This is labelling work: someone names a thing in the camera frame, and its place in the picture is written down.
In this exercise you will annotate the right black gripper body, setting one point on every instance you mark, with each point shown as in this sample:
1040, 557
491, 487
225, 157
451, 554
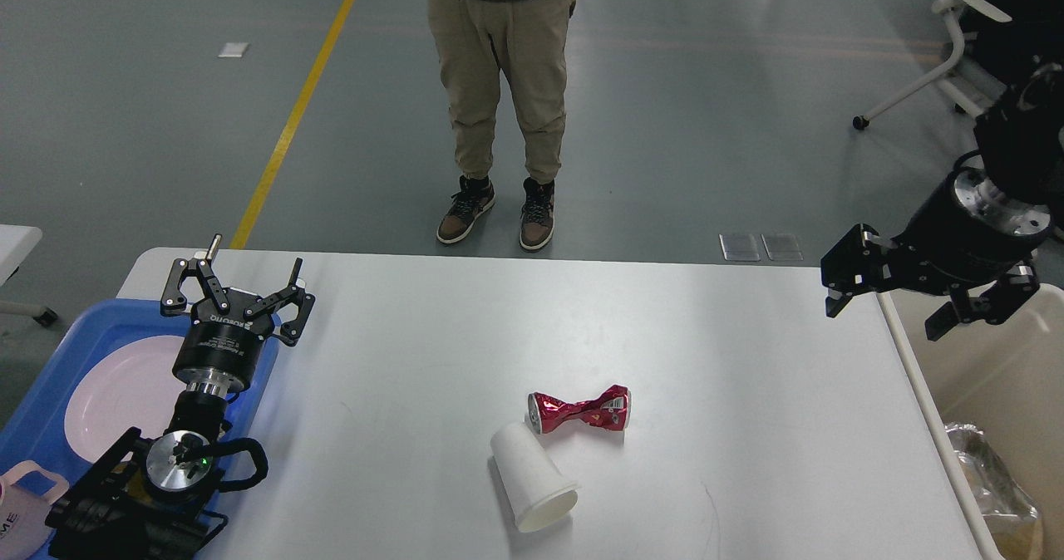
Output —
969, 232

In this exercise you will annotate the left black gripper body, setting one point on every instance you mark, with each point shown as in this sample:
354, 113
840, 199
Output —
223, 342

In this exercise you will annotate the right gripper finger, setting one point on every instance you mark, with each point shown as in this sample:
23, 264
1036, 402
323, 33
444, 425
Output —
1000, 302
863, 261

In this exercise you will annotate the pink plate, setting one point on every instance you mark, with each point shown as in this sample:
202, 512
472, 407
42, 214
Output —
130, 387

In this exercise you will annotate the aluminium foil tray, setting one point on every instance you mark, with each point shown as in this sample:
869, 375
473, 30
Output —
1004, 506

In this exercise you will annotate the brown paper bag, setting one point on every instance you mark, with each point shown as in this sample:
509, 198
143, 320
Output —
1017, 537

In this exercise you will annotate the pink HOME mug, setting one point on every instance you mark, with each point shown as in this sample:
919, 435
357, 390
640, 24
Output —
23, 513

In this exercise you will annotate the white paper cup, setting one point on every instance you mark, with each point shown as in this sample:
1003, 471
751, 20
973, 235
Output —
538, 494

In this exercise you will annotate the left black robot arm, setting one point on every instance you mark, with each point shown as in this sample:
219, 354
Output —
148, 498

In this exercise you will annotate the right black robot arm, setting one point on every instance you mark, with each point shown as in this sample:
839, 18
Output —
1019, 144

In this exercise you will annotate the beige plastic bin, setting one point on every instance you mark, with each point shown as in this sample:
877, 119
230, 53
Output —
1006, 380

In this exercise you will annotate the white side table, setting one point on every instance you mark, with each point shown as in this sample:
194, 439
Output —
17, 242

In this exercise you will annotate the blue plastic tray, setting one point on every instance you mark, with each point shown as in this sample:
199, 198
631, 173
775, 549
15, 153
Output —
36, 430

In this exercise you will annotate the person in dark trousers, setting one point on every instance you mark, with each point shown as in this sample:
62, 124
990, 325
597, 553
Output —
1010, 51

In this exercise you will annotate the crushed red can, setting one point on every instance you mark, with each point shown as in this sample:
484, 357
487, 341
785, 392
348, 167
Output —
609, 411

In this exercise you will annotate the person in khaki trousers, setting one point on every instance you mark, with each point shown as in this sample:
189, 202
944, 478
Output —
482, 44

